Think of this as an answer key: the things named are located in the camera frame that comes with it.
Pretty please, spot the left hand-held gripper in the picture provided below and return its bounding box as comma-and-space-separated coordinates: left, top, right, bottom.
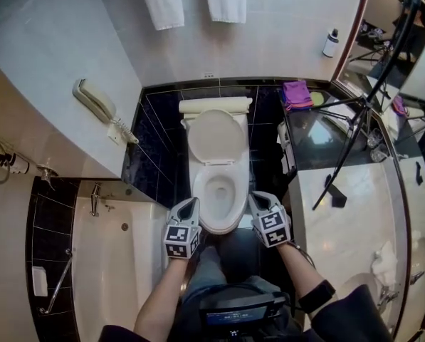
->
163, 197, 203, 260

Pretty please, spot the clear drinking glass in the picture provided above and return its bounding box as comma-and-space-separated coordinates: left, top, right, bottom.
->
369, 144, 389, 163
366, 128, 384, 147

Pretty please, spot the person's right forearm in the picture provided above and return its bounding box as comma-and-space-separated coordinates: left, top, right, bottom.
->
277, 243, 337, 314

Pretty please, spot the black chest screen device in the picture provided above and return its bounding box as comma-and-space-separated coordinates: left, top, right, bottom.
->
182, 284, 292, 342

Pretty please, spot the white toilet lid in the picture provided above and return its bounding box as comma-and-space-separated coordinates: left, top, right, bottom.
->
187, 109, 246, 167

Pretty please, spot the white soap dish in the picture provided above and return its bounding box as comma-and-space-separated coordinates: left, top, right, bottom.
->
31, 266, 49, 298

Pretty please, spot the person's right black sleeve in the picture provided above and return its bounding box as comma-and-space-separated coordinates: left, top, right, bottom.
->
310, 284, 395, 342

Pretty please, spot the coiled telephone cord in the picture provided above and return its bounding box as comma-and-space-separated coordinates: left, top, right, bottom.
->
110, 117, 140, 145

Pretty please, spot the white bathtub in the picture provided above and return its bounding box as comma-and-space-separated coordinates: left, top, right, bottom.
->
70, 199, 171, 342

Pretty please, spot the white toiletry bottle holder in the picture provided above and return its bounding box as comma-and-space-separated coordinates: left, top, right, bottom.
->
0, 152, 32, 175

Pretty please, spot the black tripod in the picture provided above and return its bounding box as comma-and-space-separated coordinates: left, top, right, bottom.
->
310, 0, 425, 211

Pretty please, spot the person's black sleeve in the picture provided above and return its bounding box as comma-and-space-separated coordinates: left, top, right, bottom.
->
97, 323, 153, 342
310, 284, 395, 342

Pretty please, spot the chrome tub faucet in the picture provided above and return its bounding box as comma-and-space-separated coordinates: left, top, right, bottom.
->
88, 182, 103, 218

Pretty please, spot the wood framed mirror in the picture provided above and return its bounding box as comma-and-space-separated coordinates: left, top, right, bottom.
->
330, 0, 425, 342

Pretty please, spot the blue cloth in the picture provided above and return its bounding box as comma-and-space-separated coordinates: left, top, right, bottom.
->
280, 88, 313, 112

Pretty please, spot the person's left black sleeve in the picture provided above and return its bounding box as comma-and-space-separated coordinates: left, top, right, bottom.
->
97, 323, 153, 342

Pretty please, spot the chrome sink faucet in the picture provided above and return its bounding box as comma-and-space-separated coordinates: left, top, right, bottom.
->
377, 284, 400, 314

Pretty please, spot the chrome toilet paper holder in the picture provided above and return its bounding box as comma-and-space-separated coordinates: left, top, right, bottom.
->
276, 120, 297, 175

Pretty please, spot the white toilet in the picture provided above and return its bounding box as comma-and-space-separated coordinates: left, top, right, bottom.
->
179, 108, 252, 236
191, 165, 251, 236

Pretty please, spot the beige wall telephone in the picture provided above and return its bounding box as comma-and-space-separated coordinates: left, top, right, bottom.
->
72, 78, 118, 124

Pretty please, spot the person's leg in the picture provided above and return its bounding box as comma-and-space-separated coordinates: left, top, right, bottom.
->
181, 245, 228, 306
229, 274, 283, 296

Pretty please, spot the white sink basin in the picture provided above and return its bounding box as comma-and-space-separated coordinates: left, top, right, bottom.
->
339, 271, 381, 306

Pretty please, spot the person's left leg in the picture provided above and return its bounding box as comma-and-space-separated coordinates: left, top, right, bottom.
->
181, 245, 228, 306

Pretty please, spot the chrome shower valve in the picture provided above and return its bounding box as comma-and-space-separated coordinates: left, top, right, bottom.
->
37, 165, 58, 185

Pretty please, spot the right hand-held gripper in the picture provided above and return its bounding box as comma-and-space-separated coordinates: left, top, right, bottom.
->
247, 190, 293, 250

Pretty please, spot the white tissue box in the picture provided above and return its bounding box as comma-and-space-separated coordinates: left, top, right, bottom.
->
320, 99, 363, 130

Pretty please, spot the marble vanity counter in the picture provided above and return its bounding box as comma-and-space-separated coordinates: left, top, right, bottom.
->
279, 83, 409, 342

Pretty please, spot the white wall socket plate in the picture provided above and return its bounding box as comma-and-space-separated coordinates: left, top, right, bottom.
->
106, 124, 122, 144

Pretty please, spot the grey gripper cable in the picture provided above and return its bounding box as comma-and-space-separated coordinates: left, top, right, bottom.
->
291, 242, 317, 267

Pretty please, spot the chrome grab bar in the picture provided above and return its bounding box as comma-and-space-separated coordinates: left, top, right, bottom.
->
38, 248, 73, 315

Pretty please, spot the purple cloth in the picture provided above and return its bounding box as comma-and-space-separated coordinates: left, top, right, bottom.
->
282, 80, 311, 106

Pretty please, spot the white washcloth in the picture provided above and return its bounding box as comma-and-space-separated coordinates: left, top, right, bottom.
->
369, 240, 399, 286

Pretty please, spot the white pump bottle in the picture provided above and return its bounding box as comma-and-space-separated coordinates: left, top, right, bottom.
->
321, 28, 340, 59

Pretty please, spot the person's left forearm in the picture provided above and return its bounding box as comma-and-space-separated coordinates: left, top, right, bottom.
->
132, 256, 191, 335

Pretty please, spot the person's right leg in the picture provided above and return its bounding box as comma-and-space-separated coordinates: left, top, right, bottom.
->
229, 274, 283, 296

